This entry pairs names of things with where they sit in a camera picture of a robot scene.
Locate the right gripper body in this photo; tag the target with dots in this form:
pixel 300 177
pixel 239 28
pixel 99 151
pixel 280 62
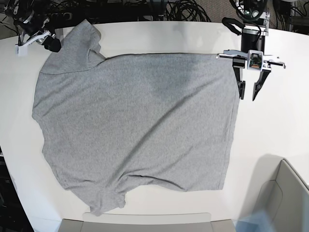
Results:
pixel 42 36

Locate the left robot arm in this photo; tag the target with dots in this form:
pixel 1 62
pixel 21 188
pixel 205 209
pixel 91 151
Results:
pixel 253 29

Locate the grey bin at right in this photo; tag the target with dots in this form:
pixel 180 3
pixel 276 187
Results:
pixel 283 203

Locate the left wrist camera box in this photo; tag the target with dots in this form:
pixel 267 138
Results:
pixel 255 60

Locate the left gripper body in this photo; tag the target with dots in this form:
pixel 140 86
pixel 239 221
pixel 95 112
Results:
pixel 238 55

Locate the grey T-shirt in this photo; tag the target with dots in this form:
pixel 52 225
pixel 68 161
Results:
pixel 113 124

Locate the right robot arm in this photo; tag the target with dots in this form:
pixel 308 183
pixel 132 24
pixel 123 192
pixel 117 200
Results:
pixel 31 27

